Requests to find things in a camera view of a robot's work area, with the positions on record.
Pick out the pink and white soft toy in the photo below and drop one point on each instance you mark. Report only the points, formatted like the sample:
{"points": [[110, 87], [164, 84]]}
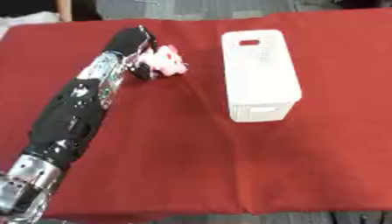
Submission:
{"points": [[166, 59]]}

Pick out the white plastic basket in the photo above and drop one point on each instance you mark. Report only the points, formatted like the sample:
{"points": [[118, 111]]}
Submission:
{"points": [[260, 73]]}

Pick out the wooden chair leg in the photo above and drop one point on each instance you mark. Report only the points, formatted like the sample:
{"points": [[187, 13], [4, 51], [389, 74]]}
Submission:
{"points": [[64, 10]]}

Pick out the white cloth bundle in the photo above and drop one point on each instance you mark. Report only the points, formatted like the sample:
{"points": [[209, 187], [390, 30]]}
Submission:
{"points": [[23, 20]]}

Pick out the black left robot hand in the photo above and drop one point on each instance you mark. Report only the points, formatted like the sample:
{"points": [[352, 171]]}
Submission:
{"points": [[128, 40]]}

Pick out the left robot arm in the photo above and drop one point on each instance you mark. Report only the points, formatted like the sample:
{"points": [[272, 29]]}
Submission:
{"points": [[69, 122]]}

